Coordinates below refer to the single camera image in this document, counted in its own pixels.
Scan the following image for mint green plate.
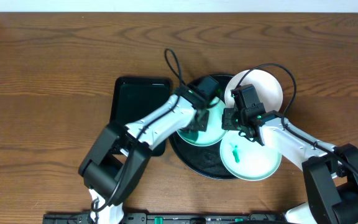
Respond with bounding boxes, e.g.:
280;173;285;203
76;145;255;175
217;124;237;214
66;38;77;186
219;131;282;181
177;97;227;147

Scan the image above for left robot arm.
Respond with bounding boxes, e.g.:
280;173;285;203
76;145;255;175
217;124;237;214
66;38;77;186
78;84;216;223

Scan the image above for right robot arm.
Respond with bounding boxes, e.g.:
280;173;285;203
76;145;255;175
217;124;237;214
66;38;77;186
220;108;358;224

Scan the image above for black round tray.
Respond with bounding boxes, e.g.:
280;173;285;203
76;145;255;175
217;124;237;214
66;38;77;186
169;74;237;179

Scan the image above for black rectangular tray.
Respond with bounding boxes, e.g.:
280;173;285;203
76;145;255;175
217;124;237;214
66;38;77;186
109;76;172;157

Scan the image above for white pink plate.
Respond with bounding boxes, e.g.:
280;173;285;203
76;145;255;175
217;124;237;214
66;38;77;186
224;70;283;112

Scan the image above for mint green plate front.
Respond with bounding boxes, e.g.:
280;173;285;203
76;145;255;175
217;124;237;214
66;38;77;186
219;131;282;181

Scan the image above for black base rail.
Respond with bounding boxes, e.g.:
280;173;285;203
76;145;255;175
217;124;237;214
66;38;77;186
42;213;287;224

